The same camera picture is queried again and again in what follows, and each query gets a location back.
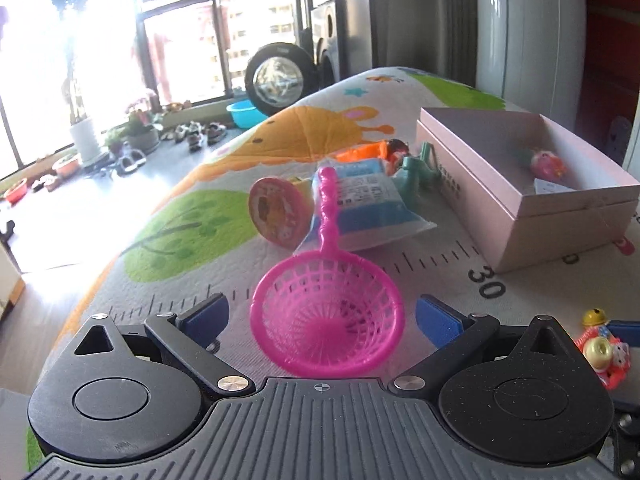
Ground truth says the pink plastic toy net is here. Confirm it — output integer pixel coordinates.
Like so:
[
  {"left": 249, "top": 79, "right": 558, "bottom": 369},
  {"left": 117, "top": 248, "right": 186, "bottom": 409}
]
[{"left": 250, "top": 166, "right": 406, "bottom": 377}]

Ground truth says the grey curtain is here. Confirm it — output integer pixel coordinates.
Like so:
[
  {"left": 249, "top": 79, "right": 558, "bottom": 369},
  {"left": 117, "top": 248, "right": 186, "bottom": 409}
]
[{"left": 367, "top": 0, "right": 478, "bottom": 88}]

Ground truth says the colourful toy with yellow bells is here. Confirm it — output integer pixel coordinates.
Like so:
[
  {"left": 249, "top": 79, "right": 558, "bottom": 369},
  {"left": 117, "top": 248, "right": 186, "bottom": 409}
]
[{"left": 575, "top": 307, "right": 632, "bottom": 391}]

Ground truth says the blue white plastic packet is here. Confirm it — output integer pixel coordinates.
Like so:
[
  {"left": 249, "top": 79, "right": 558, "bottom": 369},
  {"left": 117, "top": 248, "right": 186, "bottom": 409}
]
[{"left": 295, "top": 157, "right": 438, "bottom": 253}]

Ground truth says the pink round toy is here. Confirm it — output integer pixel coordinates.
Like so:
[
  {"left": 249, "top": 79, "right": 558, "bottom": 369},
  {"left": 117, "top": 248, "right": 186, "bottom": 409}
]
[{"left": 525, "top": 147, "right": 568, "bottom": 181}]

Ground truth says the white standing air conditioner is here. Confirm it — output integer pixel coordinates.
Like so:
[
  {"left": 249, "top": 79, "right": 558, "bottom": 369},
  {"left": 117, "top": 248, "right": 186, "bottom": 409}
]
[{"left": 475, "top": 0, "right": 596, "bottom": 126}]

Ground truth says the printed play mat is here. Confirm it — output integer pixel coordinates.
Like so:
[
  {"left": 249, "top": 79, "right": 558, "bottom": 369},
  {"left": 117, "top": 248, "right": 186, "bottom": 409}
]
[{"left": 22, "top": 66, "right": 640, "bottom": 461}]

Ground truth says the blue plastic basin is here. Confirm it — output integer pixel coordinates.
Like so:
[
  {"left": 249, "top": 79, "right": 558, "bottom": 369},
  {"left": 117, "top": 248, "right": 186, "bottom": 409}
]
[{"left": 226, "top": 100, "right": 268, "bottom": 130}]

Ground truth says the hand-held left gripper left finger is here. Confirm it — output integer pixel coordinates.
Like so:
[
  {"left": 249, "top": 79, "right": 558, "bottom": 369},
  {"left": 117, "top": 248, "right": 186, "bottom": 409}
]
[{"left": 74, "top": 292, "right": 257, "bottom": 401}]

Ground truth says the pink cardboard box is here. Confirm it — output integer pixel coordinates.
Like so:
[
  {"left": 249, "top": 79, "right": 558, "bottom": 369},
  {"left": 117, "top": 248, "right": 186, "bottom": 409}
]
[{"left": 416, "top": 106, "right": 640, "bottom": 273}]

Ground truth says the flowering plant in grey pot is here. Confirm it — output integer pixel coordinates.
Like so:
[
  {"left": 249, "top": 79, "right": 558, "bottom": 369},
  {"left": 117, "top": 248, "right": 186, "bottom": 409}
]
[{"left": 122, "top": 87, "right": 163, "bottom": 153}]

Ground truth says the round washing machine door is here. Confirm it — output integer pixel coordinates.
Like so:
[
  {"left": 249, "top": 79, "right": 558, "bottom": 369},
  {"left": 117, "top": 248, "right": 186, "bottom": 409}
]
[{"left": 245, "top": 42, "right": 318, "bottom": 117}]

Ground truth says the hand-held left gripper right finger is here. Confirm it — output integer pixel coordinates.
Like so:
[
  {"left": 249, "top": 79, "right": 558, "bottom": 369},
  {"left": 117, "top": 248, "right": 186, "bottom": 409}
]
[{"left": 392, "top": 296, "right": 583, "bottom": 397}]

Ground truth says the pair of white sandals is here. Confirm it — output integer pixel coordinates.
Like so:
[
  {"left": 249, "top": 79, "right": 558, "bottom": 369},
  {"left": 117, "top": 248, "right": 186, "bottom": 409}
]
[{"left": 116, "top": 152, "right": 148, "bottom": 176}]

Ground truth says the teal plastic toy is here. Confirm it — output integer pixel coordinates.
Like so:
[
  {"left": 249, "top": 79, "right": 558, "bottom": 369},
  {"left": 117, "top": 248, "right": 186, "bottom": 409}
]
[{"left": 395, "top": 141, "right": 443, "bottom": 206}]

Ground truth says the white card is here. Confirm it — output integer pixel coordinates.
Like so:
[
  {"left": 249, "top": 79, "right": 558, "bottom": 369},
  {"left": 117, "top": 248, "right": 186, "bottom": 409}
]
[{"left": 532, "top": 179, "right": 583, "bottom": 195}]

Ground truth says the round cartoon print disc toy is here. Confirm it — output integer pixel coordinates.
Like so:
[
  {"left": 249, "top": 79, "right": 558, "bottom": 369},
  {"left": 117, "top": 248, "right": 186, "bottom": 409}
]
[{"left": 247, "top": 176, "right": 313, "bottom": 250}]

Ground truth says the tall plant in white pot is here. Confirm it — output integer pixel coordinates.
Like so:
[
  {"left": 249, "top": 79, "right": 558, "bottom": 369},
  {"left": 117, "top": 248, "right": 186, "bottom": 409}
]
[{"left": 42, "top": 0, "right": 108, "bottom": 161}]

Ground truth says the red flower pot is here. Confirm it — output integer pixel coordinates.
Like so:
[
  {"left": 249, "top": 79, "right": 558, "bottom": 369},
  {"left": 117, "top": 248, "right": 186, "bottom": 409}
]
[{"left": 54, "top": 152, "right": 81, "bottom": 178}]

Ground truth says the orange toy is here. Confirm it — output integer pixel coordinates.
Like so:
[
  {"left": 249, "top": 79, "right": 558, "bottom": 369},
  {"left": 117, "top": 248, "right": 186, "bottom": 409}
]
[{"left": 335, "top": 138, "right": 413, "bottom": 171}]

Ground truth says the small green potted plant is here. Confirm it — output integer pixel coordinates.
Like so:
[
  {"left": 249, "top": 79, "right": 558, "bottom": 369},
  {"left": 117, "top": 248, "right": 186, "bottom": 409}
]
[{"left": 102, "top": 127, "right": 126, "bottom": 158}]

